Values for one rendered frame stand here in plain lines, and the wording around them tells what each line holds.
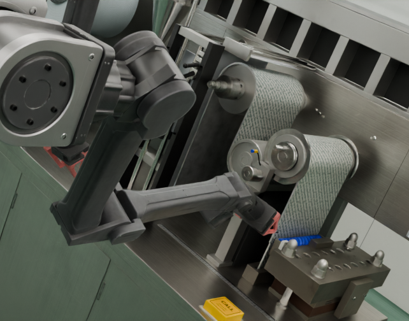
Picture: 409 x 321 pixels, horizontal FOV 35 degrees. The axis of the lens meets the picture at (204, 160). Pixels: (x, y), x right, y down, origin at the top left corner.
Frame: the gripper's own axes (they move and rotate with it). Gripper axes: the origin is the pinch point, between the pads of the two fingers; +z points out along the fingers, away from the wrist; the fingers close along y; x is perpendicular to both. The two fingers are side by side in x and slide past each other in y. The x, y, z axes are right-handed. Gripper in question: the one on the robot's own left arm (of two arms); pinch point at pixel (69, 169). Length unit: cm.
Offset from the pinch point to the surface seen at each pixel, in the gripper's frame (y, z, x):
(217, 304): -44.9, 17.5, -6.0
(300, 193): -40, 11, -44
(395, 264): -15, 219, -233
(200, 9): 42, 6, -92
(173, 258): -23.8, 24.0, -12.7
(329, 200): -42, 21, -57
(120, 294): -17.1, 33.0, 0.6
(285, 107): -18, 5, -65
